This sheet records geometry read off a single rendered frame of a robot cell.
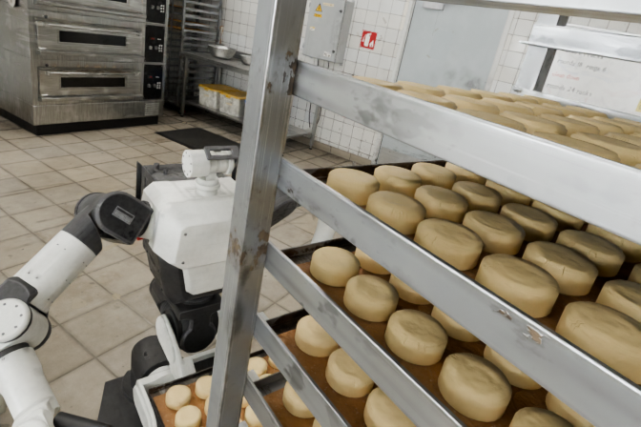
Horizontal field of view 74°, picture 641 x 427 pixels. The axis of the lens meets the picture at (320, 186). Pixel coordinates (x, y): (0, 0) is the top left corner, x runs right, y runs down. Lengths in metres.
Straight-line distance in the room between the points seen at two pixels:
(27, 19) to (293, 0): 4.57
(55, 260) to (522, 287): 0.89
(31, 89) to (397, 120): 4.76
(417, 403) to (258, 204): 0.21
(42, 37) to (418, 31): 3.75
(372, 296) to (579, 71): 4.43
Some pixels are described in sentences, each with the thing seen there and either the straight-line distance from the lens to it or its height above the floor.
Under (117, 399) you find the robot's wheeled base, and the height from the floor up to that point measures 0.17.
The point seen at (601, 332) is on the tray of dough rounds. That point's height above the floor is 1.42.
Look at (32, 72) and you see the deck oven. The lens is 4.95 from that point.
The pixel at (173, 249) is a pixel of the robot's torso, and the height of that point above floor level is 1.00.
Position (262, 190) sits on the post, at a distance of 0.40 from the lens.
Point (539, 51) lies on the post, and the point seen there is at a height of 1.57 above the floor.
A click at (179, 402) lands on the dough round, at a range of 1.01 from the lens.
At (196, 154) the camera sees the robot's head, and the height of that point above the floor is 1.21.
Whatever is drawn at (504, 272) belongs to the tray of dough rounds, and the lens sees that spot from 0.31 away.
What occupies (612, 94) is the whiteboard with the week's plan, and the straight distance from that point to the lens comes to 4.74.
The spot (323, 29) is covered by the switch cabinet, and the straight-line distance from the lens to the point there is 5.42.
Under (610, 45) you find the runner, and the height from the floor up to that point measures 1.59.
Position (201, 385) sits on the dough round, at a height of 0.79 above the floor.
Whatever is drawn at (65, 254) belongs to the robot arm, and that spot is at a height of 1.02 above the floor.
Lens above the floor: 1.55
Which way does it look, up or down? 21 degrees down
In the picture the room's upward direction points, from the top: 11 degrees clockwise
